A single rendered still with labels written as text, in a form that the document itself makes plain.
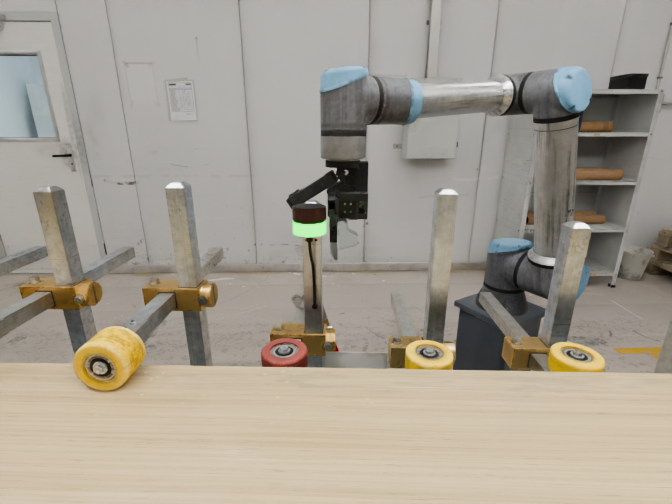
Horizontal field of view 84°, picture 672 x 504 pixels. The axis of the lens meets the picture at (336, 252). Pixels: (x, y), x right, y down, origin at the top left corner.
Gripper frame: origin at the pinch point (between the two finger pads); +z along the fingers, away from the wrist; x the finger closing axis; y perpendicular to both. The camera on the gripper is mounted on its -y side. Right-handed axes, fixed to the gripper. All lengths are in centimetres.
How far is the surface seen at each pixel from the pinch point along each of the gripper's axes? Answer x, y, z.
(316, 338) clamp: -10.3, -3.0, 14.9
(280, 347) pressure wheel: -21.3, -8.3, 10.1
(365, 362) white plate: -5.6, 7.5, 23.7
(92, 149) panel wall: 240, -211, -11
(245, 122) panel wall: 247, -81, -32
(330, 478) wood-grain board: -45.6, 1.4, 11.1
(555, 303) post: -8.9, 44.6, 6.9
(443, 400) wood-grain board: -32.6, 17.0, 11.1
